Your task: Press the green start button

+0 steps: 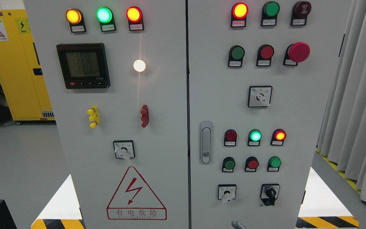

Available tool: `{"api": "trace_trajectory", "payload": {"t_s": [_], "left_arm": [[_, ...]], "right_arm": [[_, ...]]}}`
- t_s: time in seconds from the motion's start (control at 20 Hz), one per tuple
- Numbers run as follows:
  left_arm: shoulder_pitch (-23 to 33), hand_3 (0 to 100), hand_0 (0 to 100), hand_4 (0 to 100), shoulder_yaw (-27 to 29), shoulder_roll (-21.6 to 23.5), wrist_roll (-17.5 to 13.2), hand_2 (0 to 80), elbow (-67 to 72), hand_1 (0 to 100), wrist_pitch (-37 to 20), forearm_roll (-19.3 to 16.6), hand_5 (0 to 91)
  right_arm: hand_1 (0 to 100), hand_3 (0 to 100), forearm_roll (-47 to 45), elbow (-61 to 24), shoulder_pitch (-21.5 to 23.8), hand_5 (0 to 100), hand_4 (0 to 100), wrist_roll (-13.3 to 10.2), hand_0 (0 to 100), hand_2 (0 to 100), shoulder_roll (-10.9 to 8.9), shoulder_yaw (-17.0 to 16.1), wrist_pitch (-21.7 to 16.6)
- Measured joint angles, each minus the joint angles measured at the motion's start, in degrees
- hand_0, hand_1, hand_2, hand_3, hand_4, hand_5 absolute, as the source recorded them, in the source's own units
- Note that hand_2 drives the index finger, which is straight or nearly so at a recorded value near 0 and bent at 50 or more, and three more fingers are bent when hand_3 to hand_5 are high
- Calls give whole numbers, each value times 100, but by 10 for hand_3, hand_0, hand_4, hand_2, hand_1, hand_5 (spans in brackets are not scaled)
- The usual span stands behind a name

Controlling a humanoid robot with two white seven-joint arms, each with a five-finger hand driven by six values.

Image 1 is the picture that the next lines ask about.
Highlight black digital power meter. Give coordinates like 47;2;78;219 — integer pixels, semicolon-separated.
56;43;111;89

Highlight left door rotary selector switch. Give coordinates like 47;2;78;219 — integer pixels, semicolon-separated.
113;140;136;160

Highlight black knob selector switch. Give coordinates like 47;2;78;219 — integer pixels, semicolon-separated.
260;184;280;206

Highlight red stop push button upper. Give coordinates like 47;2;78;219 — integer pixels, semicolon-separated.
256;44;275;67

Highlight red lit lamp right top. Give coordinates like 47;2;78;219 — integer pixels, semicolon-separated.
231;2;248;28

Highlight green unlit lamp right top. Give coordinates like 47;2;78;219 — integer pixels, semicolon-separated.
261;1;280;27

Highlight green push button lower left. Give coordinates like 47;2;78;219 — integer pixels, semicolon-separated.
222;157;236;173

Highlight grey curtain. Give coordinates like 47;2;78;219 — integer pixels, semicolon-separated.
318;0;366;203

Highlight red-rimmed lit lamp left door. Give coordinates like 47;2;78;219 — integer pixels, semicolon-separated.
126;6;144;31

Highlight green lit indicator lamp left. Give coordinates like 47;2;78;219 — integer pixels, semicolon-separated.
96;7;116;32

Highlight right grey cabinet door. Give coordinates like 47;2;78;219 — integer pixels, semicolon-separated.
187;0;353;229

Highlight white round light on door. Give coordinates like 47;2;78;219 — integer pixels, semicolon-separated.
133;59;146;72

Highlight lower white rotary selector switch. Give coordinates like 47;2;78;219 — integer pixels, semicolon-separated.
217;184;237;205

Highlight red electric hazard warning sticker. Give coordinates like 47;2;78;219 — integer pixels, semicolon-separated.
106;166;167;220

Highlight yellow safety storage cabinet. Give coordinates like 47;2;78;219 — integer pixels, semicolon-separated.
0;9;55;123

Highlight yellow indicator lamp top left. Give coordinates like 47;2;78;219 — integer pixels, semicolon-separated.
65;8;87;32

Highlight green lit lamp lower right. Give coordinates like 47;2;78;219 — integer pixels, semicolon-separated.
247;129;262;147

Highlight yellow terminal connector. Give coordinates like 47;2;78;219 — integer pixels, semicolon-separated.
87;105;100;129

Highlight green raised push button lower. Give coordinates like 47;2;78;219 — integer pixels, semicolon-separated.
266;156;281;172

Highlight grey cabinet door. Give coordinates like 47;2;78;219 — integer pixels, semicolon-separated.
24;0;189;229
187;0;353;229

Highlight red push button lower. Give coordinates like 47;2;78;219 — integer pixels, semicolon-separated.
244;156;259;172

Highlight red terminal connector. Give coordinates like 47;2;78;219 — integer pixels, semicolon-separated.
140;104;150;128

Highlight silver cabinet door handle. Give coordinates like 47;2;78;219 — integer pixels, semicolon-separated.
200;121;213;164

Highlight upper right rotary selector switch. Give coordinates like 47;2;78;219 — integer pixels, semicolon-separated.
247;86;273;108

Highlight dark red buzzer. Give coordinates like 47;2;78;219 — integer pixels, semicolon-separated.
290;1;311;26

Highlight dark red unlit lamp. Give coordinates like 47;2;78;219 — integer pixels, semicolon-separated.
224;129;238;147

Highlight red mushroom emergency stop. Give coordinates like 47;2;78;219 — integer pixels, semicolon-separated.
283;42;310;66

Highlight red lit lamp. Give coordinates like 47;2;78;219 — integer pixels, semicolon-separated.
270;129;287;146
231;2;248;28

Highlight left grey cabinet door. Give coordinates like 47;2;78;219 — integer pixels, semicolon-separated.
24;0;189;229

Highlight red lit lamp lower right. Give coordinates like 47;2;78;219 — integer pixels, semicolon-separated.
270;129;287;146

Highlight green start push button upper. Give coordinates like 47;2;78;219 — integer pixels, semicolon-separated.
227;45;245;68

